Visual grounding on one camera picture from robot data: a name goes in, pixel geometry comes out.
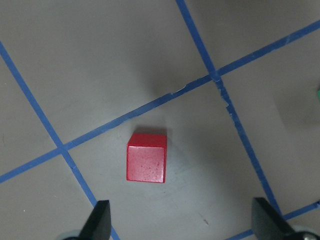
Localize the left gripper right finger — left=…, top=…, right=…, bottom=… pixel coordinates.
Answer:
left=251, top=197, right=300, bottom=240

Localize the green block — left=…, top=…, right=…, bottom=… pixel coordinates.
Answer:
left=316, top=86, right=320, bottom=100

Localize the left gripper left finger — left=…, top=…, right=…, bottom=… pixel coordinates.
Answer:
left=77, top=200, right=111, bottom=240

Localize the red block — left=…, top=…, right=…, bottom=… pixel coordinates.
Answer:
left=126, top=133, right=167, bottom=184

